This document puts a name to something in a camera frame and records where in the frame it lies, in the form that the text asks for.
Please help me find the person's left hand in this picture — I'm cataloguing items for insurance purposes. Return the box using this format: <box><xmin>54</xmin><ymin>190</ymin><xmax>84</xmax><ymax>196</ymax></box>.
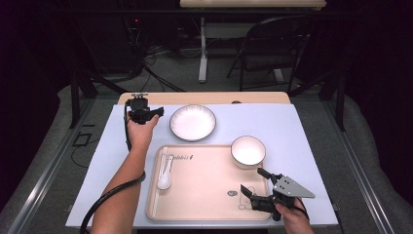
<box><xmin>126</xmin><ymin>114</ymin><xmax>161</xmax><ymax>152</ymax></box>

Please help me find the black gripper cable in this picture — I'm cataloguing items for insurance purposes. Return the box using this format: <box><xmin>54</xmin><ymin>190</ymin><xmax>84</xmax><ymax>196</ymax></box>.
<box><xmin>79</xmin><ymin>102</ymin><xmax>147</xmax><ymax>234</ymax></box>
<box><xmin>295</xmin><ymin>197</ymin><xmax>310</xmax><ymax>219</ymax></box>

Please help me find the person's right hand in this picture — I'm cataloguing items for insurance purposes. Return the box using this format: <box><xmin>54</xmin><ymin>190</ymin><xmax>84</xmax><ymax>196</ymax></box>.
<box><xmin>276</xmin><ymin>198</ymin><xmax>316</xmax><ymax>234</ymax></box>

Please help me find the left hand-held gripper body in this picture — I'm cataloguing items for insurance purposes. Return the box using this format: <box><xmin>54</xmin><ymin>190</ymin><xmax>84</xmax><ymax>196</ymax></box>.
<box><xmin>125</xmin><ymin>92</ymin><xmax>154</xmax><ymax>126</ymax></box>

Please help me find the white bowl with dark rim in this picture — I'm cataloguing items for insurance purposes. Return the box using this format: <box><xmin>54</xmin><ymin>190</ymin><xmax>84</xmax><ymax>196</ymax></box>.
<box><xmin>230</xmin><ymin>135</ymin><xmax>267</xmax><ymax>171</ymax></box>

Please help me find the white ceramic spoon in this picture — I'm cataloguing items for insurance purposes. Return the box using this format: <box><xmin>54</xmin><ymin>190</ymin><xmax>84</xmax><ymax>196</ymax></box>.
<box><xmin>157</xmin><ymin>154</ymin><xmax>175</xmax><ymax>191</ymax></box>

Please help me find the thick black floor cable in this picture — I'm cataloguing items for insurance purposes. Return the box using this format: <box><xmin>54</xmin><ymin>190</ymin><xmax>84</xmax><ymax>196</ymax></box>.
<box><xmin>141</xmin><ymin>64</ymin><xmax>186</xmax><ymax>93</ymax></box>

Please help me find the white plate with dark rim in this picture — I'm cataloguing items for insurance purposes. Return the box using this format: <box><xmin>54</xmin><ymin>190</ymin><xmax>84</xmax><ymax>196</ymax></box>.
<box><xmin>169</xmin><ymin>103</ymin><xmax>217</xmax><ymax>142</ymax></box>

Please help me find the white table leg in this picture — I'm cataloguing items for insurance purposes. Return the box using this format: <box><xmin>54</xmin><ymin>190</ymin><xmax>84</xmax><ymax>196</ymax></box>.
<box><xmin>198</xmin><ymin>17</ymin><xmax>208</xmax><ymax>84</ymax></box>

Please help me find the thin black floor cable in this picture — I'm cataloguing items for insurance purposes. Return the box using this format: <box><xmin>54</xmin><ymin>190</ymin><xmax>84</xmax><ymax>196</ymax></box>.
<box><xmin>70</xmin><ymin>137</ymin><xmax>100</xmax><ymax>170</ymax></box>

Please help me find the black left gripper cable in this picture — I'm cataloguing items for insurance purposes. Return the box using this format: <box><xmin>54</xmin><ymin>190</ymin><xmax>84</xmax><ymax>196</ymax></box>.
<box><xmin>79</xmin><ymin>102</ymin><xmax>147</xmax><ymax>234</ymax></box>

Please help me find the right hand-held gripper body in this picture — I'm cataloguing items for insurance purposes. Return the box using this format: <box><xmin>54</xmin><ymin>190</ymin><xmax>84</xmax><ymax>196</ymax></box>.
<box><xmin>250</xmin><ymin>175</ymin><xmax>317</xmax><ymax>222</ymax></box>

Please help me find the aluminium rail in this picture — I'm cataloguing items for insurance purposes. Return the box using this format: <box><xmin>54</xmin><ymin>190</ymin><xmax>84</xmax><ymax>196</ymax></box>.
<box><xmin>6</xmin><ymin>98</ymin><xmax>96</xmax><ymax>234</ymax></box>
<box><xmin>322</xmin><ymin>98</ymin><xmax>397</xmax><ymax>234</ymax></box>

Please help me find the pale lavender table mat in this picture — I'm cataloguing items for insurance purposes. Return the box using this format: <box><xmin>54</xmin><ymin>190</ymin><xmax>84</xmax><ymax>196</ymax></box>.
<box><xmin>64</xmin><ymin>102</ymin><xmax>339</xmax><ymax>228</ymax></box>

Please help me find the white chopstick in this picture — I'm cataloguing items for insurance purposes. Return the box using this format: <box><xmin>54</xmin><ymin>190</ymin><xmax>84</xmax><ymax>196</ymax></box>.
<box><xmin>152</xmin><ymin>146</ymin><xmax>167</xmax><ymax>218</ymax></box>

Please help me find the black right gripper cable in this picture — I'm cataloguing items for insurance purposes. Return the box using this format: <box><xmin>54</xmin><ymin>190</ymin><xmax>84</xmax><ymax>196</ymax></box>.
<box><xmin>295</xmin><ymin>197</ymin><xmax>310</xmax><ymax>219</ymax></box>

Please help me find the black metal stand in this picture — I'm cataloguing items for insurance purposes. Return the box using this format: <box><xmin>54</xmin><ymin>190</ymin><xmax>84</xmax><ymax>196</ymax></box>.
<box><xmin>68</xmin><ymin>69</ymin><xmax>128</xmax><ymax>130</ymax></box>
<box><xmin>288</xmin><ymin>61</ymin><xmax>347</xmax><ymax>133</ymax></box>

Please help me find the short white table foot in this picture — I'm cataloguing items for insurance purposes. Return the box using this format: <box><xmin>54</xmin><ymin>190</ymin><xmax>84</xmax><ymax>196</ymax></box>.
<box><xmin>272</xmin><ymin>67</ymin><xmax>285</xmax><ymax>83</ymax></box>

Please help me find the beige plastic tray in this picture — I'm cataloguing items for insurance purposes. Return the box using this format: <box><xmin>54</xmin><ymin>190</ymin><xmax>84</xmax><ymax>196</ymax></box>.
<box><xmin>145</xmin><ymin>143</ymin><xmax>273</xmax><ymax>222</ymax></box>

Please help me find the black folding chair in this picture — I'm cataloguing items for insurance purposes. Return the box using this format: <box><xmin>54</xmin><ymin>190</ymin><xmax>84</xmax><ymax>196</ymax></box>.
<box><xmin>226</xmin><ymin>15</ymin><xmax>318</xmax><ymax>92</ymax></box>

